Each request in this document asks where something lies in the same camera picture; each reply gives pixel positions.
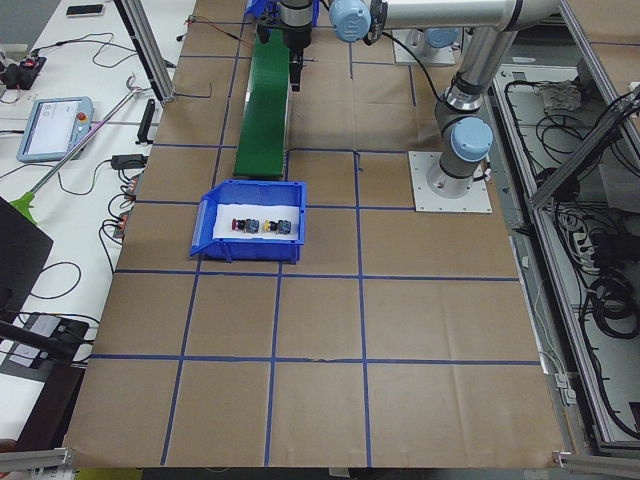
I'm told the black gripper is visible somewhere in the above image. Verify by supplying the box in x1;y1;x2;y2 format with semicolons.
279;0;313;92

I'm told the yellow push button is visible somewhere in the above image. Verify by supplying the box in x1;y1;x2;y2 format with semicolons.
264;219;292;235

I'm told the red push button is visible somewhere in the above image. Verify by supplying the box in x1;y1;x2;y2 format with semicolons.
231;218;260;235

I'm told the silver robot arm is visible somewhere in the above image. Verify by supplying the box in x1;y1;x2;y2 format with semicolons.
329;1;559;198

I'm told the right blue storage bin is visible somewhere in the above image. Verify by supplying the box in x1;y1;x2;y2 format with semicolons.
245;0;319;27

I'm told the blue storage bin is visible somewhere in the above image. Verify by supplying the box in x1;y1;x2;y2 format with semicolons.
190;180;307;264
245;0;319;27

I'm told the green conveyor belt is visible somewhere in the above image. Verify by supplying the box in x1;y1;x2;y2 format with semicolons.
234;31;289;178

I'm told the left blue storage bin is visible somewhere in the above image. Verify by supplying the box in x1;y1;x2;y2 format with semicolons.
190;180;307;264

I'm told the left white foam pad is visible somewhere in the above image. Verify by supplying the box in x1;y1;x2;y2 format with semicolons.
212;204;300;240

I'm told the black power adapter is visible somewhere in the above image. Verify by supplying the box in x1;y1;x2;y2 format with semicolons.
110;154;148;171

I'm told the black smartphone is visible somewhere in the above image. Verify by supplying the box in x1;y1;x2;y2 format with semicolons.
65;3;105;18

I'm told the teach pendant tablet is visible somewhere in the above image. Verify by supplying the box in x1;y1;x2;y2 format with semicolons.
16;96;94;163

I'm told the grabber reach tool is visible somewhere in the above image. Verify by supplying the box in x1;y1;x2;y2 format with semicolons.
10;74;146;225

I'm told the black monitor corner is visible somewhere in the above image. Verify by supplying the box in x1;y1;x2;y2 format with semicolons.
0;199;53;322

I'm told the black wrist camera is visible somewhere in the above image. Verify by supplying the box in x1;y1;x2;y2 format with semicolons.
256;6;277;44

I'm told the aluminium frame post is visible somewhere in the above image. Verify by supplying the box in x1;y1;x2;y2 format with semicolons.
114;0;175;104

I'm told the black handle bar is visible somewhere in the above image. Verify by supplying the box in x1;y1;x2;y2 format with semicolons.
136;98;156;145

